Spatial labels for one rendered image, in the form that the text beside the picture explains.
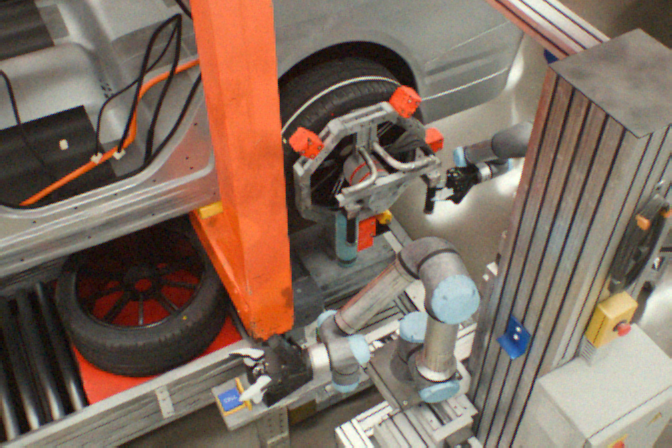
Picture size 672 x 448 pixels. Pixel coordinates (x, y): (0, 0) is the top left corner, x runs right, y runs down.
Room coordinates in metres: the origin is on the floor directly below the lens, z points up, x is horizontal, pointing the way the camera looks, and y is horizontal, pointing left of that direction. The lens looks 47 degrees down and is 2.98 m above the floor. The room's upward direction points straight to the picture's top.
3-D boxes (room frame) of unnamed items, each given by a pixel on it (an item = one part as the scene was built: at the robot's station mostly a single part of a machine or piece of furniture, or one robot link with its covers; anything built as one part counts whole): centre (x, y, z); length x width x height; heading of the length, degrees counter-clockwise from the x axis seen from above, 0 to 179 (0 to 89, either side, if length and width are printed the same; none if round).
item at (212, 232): (1.97, 0.42, 0.69); 0.52 x 0.17 x 0.35; 28
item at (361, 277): (2.28, 0.01, 0.13); 0.50 x 0.36 x 0.10; 118
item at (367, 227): (2.17, -0.08, 0.48); 0.16 x 0.12 x 0.17; 28
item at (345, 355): (1.10, -0.03, 1.21); 0.11 x 0.08 x 0.09; 106
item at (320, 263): (2.29, -0.02, 0.32); 0.40 x 0.30 x 0.28; 118
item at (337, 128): (2.14, -0.10, 0.85); 0.54 x 0.07 x 0.54; 118
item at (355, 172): (2.08, -0.13, 0.85); 0.21 x 0.14 x 0.14; 28
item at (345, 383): (1.11, -0.02, 1.11); 0.11 x 0.08 x 0.11; 16
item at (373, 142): (2.08, -0.24, 1.03); 0.19 x 0.18 x 0.11; 28
